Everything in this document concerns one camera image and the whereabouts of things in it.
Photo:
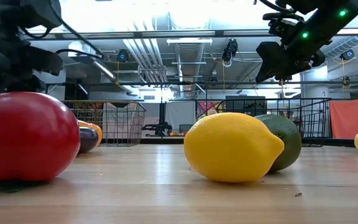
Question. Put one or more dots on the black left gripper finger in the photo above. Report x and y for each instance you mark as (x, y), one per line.
(30, 84)
(45, 61)

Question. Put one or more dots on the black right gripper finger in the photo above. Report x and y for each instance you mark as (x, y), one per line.
(275, 60)

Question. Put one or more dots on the red bell pepper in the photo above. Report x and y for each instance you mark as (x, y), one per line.
(26, 137)

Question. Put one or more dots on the orange bumpy round produce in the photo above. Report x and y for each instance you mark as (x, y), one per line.
(96, 127)

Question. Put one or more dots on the purple eggplant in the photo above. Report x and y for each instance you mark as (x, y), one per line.
(88, 140)

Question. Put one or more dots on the dark green lime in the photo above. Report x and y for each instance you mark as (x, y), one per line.
(291, 149)

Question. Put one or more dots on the yellow lemon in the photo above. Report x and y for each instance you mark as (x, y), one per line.
(228, 146)

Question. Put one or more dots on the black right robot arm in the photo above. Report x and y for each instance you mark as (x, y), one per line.
(353, 9)

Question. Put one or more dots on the black background robot arm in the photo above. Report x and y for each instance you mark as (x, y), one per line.
(158, 126)

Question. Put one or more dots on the white ceiling unit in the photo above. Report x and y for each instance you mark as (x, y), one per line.
(81, 49)

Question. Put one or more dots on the black hanging ceiling device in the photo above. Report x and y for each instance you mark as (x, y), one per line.
(230, 49)

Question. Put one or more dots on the dark background monitor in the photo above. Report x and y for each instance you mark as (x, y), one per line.
(244, 105)

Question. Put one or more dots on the long ceiling light fixture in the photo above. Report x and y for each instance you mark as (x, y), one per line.
(104, 70)

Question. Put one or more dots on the orange cloth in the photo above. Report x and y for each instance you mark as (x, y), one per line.
(350, 118)

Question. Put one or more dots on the colourful patterned cloth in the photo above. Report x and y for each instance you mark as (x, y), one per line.
(205, 109)

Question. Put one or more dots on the white linear ceiling light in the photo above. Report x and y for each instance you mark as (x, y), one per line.
(189, 41)

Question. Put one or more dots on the white background cloth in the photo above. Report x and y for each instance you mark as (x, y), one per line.
(179, 115)

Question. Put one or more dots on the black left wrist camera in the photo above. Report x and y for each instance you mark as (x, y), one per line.
(40, 12)

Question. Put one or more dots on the black background frame bar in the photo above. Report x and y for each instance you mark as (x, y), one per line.
(197, 83)

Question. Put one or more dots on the silver corrugated ceiling duct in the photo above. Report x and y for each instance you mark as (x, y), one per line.
(189, 62)

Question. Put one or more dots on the grey overhead frame bar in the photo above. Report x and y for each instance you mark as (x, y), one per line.
(182, 33)

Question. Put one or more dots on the black aluminium table frame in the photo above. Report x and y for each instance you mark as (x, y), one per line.
(166, 140)

